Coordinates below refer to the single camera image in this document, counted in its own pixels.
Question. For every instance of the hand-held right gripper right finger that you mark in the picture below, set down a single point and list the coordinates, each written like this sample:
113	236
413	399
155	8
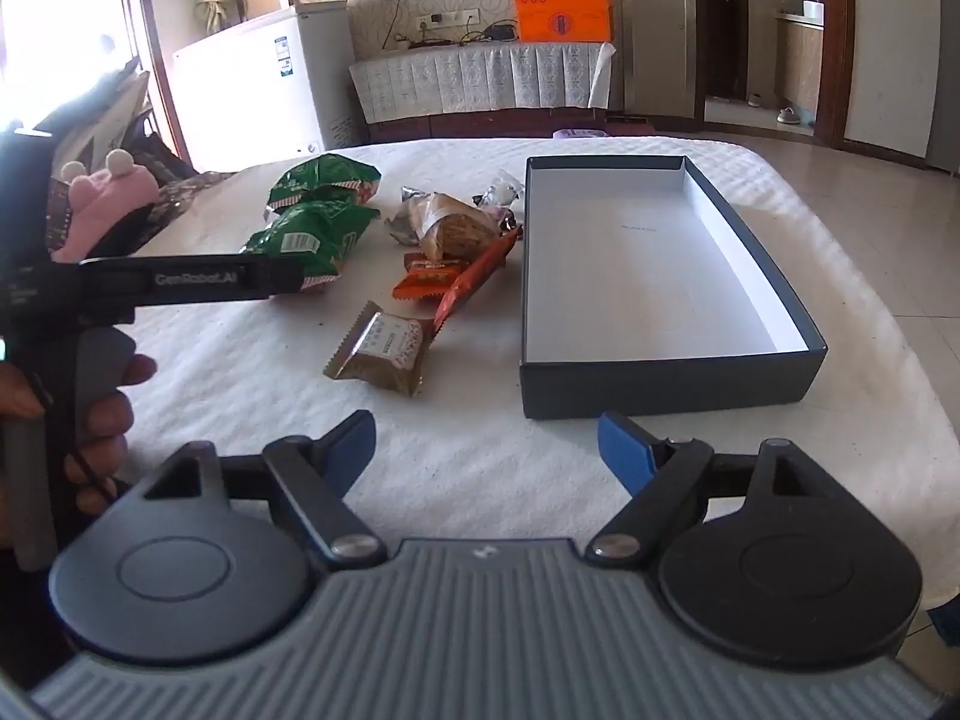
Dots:
624	448

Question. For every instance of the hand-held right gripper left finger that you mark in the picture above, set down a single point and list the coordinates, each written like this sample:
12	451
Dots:
351	444

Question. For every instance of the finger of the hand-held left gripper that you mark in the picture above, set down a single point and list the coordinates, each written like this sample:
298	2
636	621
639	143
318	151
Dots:
279	279

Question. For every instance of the green snack bag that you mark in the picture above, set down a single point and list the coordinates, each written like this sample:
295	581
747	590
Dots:
322	180
315	240

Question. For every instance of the brown square snack packet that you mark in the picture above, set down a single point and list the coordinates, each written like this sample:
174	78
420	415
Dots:
382	352

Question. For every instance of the small orange snack packet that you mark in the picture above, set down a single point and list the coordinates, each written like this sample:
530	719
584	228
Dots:
427	281

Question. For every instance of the brown pastry packet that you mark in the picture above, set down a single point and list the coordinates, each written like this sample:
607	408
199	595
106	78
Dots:
450	229

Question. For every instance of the dark blue cardboard box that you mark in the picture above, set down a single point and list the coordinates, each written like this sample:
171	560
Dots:
645	262

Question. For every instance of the long orange-red snack packet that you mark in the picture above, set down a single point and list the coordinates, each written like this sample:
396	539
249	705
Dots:
480	266

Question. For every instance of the clear candy packet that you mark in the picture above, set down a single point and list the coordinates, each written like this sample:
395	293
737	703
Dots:
499	195

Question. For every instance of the person's left hand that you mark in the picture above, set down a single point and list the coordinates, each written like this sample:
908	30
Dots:
109	435

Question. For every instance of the pink plush toy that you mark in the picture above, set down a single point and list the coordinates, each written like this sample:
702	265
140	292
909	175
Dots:
105	202

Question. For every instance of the black white plastic shell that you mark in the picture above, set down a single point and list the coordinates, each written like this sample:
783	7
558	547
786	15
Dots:
97	112

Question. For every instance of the white chest freezer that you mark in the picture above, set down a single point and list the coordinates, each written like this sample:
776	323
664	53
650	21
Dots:
247	90

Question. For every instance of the cabinet with lace cloth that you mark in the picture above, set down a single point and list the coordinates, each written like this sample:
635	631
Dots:
480	82

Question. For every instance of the purple bottle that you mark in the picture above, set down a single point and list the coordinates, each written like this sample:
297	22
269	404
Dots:
579	134

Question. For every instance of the small black device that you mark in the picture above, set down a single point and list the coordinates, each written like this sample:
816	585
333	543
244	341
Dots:
500	31

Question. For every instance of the orange cardboard box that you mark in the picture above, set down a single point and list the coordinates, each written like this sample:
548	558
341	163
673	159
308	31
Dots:
559	4

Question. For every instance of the wooden counter cabinet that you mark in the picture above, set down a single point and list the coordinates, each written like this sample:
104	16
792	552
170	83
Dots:
799	64

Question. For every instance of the dark wooden door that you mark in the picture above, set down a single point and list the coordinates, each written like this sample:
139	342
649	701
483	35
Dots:
726	15

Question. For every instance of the white container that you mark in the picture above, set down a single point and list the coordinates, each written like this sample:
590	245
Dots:
811	11

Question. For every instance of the white wall outlet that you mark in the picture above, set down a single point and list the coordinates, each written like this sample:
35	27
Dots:
448	17

